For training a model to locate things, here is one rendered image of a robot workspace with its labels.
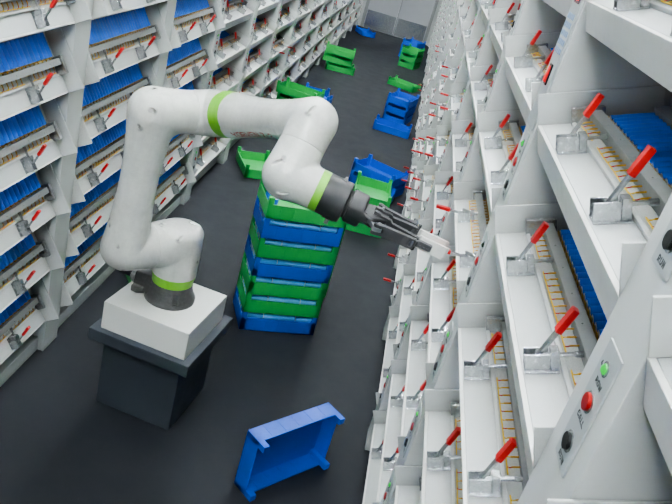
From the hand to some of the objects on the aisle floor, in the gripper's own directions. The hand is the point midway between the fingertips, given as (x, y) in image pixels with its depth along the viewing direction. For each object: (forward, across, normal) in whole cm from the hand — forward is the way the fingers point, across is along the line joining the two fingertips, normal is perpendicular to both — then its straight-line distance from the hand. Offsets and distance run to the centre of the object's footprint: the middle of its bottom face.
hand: (432, 244), depth 157 cm
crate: (-23, -104, -98) cm, 145 cm away
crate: (-1, -20, -95) cm, 97 cm away
